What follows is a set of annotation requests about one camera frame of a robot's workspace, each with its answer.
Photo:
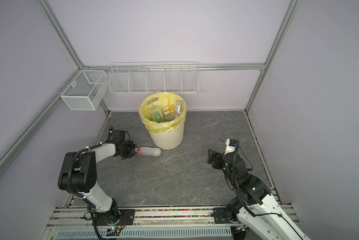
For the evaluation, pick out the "yellow bin liner bag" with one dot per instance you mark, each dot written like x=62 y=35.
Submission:
x=162 y=100

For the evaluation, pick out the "small bottle blue label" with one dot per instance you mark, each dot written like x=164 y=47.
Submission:
x=170 y=117

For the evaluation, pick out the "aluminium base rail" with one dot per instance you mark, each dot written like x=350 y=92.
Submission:
x=149 y=223

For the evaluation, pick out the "white plastic bin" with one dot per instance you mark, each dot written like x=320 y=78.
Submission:
x=168 y=140

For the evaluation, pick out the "clear bottle green cap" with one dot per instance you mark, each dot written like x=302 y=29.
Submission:
x=157 y=114

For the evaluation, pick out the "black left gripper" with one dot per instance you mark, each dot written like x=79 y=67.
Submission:
x=133 y=146

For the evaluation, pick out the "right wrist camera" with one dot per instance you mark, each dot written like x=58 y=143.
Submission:
x=232 y=146

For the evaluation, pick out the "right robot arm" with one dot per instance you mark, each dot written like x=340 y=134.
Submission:
x=254 y=206

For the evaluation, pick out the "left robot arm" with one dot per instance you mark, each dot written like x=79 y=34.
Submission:
x=78 y=177

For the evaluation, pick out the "long white wire basket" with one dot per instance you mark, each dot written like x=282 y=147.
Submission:
x=151 y=77

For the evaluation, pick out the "clear bottle red cap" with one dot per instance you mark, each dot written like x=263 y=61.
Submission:
x=148 y=151

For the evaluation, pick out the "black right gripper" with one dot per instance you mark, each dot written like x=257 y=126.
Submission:
x=221 y=158

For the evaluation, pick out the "clear bottle purple label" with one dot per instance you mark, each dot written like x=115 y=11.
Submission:
x=179 y=107

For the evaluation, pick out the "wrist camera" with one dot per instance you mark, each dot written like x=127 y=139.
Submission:
x=117 y=136
x=232 y=146

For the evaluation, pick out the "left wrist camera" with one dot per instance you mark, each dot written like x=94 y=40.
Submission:
x=117 y=136

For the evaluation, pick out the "small white mesh basket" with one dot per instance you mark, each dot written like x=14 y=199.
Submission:
x=86 y=90

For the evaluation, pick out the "clear bottle orange label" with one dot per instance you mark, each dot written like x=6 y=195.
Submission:
x=168 y=110

